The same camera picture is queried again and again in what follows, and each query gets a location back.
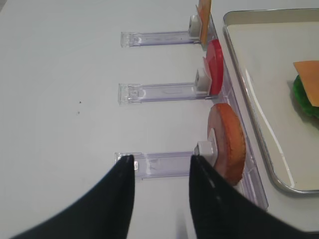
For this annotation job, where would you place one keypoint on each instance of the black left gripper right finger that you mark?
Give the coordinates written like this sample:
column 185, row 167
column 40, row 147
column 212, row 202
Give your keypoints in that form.
column 220, row 212

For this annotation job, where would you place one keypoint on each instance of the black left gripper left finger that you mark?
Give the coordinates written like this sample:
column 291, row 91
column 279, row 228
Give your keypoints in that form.
column 104, row 212

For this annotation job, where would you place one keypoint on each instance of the green lettuce on tray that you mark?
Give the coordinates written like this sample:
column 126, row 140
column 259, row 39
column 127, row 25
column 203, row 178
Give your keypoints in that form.
column 302, row 99

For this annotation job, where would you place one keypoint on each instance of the upright red tomato slice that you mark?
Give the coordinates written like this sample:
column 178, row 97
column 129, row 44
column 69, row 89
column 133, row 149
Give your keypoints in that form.
column 213, row 63

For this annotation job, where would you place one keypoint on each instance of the orange cheese slice on tray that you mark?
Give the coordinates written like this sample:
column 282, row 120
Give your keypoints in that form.
column 308, row 72

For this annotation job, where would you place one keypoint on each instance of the upright cheese slice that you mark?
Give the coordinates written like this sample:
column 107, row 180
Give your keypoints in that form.
column 203, row 10

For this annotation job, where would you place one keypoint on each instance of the upright bottom bun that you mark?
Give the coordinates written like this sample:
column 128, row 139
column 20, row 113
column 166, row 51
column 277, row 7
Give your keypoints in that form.
column 230, row 142

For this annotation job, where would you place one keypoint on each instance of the white pusher block near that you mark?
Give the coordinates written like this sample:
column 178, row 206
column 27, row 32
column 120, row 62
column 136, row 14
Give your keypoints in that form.
column 208, row 150

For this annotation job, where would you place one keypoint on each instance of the white pusher block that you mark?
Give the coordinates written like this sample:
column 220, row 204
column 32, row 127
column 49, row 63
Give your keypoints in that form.
column 194, row 26
column 202, row 81
column 208, row 150

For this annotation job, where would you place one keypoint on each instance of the clear left acrylic rack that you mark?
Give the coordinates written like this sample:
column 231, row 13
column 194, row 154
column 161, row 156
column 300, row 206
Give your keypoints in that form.
column 154, row 165

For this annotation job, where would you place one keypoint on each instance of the white pusher block middle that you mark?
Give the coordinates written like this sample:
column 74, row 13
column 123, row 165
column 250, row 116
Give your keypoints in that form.
column 202, row 81

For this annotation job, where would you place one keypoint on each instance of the white rectangular tray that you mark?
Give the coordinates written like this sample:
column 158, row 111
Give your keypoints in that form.
column 264, row 45

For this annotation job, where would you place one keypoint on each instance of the white pusher block far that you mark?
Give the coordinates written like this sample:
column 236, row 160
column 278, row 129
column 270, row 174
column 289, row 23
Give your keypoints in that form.
column 194, row 26

